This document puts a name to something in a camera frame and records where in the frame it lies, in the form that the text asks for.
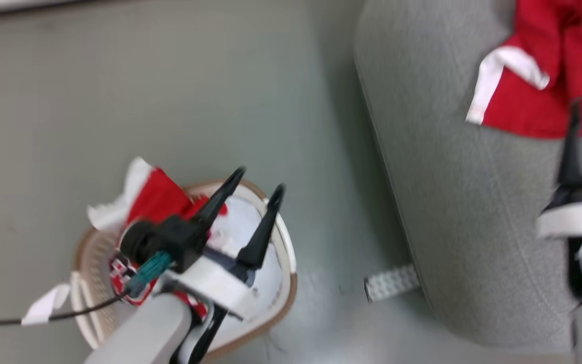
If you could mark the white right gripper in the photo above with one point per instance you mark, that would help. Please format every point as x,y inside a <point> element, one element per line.
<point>579,217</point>

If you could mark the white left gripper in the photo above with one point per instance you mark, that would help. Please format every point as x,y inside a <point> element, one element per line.
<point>215,285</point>

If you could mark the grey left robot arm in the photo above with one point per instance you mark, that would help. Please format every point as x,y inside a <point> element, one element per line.
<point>144,328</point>

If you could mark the white woven laundry basket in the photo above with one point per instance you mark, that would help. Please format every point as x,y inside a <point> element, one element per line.
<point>283,253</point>

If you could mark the red garment with white trim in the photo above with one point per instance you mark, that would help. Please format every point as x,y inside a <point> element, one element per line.
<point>533,101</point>

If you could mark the red and white garment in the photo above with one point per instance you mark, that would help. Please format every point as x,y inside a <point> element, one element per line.
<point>159,197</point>

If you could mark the grey fabric sofa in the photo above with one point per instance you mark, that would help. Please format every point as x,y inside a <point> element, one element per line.
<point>473,202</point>

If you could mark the white perforated sofa foot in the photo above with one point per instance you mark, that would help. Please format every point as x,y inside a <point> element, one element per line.
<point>391,283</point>

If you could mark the white baseboard strip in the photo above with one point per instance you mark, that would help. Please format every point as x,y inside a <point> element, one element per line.
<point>12,6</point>

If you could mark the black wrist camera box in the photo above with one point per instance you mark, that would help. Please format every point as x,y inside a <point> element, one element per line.
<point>172,240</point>

